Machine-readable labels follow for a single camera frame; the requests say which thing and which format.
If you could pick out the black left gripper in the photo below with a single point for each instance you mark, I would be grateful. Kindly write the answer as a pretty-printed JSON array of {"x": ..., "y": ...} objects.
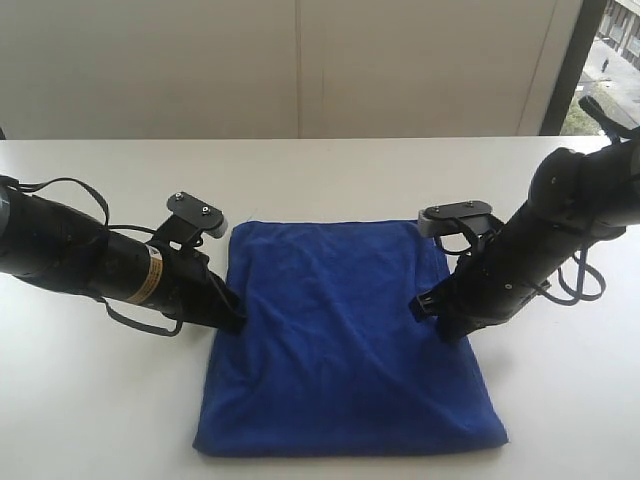
[{"x": 189, "y": 292}]

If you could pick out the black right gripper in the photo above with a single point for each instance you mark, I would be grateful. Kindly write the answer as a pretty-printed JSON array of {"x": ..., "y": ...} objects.
[{"x": 488, "y": 290}]

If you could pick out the blue towel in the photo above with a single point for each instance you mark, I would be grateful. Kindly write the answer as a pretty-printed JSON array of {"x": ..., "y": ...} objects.
[{"x": 331, "y": 361}]

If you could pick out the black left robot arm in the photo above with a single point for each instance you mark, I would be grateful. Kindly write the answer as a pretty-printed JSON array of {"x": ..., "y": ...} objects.
[{"x": 57, "y": 248}]

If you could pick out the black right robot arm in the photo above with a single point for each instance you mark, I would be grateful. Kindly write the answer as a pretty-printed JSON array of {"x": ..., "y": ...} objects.
[{"x": 574, "y": 201}]

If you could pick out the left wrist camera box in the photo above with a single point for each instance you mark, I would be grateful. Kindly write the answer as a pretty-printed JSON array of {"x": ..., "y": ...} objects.
[{"x": 190, "y": 219}]

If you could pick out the dark window frame post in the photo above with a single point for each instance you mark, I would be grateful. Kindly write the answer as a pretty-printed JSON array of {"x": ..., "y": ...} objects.
[{"x": 579, "y": 45}]

